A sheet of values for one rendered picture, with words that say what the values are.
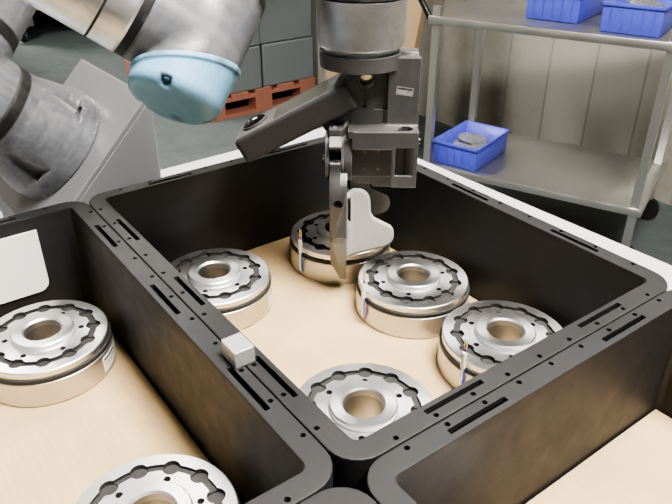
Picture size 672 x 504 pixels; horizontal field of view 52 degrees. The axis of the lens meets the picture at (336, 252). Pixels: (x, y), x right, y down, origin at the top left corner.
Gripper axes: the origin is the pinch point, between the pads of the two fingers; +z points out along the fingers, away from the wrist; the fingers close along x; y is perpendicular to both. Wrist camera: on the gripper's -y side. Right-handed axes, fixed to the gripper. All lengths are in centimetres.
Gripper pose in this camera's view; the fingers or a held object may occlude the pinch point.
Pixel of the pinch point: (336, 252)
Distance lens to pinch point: 68.4
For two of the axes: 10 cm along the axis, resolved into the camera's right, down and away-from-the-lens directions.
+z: 0.0, 8.7, 4.9
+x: 0.2, -4.9, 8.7
